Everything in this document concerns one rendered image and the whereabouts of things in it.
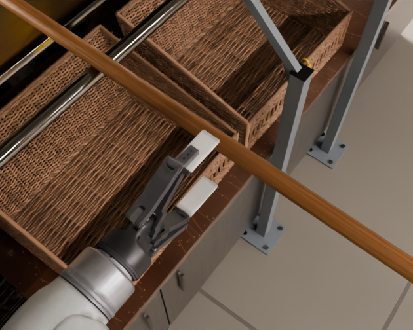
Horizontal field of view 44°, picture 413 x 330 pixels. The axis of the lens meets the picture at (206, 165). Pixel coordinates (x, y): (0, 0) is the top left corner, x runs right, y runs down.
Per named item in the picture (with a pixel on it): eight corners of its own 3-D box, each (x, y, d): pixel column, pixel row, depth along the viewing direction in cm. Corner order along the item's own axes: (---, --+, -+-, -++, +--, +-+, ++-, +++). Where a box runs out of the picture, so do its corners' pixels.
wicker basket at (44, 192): (-22, 213, 141) (-69, 162, 117) (114, 84, 164) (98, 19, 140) (111, 319, 126) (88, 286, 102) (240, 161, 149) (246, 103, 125)
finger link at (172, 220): (156, 239, 72) (152, 247, 73) (195, 218, 82) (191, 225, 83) (136, 223, 73) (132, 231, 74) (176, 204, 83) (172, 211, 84)
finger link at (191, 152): (167, 173, 69) (166, 162, 67) (191, 148, 71) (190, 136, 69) (176, 179, 69) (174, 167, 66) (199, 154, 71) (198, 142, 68)
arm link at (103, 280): (68, 287, 73) (98, 255, 76) (114, 327, 70) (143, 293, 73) (52, 265, 65) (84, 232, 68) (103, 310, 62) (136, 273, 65)
